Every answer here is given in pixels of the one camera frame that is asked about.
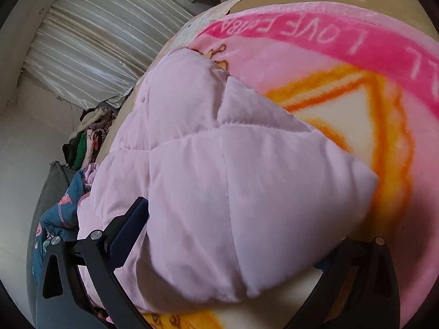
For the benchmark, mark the light pink garment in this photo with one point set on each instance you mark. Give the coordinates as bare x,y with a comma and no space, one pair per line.
91,174

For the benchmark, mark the peach patterned blanket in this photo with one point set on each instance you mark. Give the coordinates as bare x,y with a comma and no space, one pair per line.
192,27

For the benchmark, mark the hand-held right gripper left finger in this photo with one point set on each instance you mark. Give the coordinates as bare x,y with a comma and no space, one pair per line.
128,233

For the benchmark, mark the pink printed blanket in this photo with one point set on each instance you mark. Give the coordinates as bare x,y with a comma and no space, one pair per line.
308,68

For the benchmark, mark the pile of folded clothes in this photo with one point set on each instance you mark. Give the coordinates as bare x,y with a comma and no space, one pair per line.
87,137

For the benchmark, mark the blue floral jacket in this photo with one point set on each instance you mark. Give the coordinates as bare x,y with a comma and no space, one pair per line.
58,212

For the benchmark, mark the white striped curtain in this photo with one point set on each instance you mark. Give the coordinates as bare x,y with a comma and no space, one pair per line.
103,41

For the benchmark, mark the pink quilted jacket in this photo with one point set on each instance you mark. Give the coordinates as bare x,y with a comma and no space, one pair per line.
212,185

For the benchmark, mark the grey cushion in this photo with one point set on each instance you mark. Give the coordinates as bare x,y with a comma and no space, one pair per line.
56,185

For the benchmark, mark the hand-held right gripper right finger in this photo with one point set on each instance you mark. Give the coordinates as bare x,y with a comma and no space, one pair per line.
338,267

